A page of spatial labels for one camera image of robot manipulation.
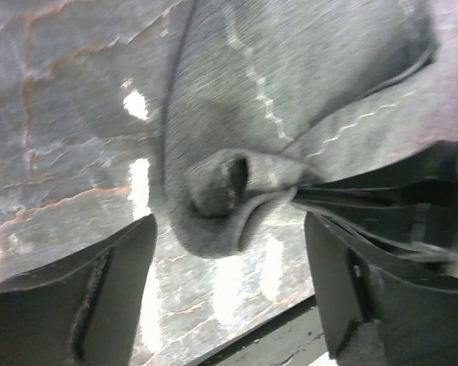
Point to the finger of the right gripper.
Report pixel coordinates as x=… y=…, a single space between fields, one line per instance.
x=438 y=193
x=419 y=234

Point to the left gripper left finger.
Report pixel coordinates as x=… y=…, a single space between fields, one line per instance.
x=82 y=309

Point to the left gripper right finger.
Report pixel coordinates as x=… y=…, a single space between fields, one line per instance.
x=411 y=312

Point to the grey cloth napkin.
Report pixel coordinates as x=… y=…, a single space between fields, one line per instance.
x=268 y=95

